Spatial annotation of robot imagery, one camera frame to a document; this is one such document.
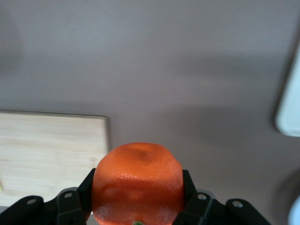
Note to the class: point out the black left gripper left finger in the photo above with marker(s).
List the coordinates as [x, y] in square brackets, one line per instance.
[70, 206]

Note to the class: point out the orange fruit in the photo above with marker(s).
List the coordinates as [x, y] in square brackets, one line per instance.
[138, 182]

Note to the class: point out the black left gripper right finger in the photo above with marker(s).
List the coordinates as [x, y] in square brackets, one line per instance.
[201, 208]

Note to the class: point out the cream tray with bear print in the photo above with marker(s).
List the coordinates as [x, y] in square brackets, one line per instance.
[291, 105]

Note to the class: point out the wooden cutting board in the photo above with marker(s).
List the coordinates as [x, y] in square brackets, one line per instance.
[51, 150]

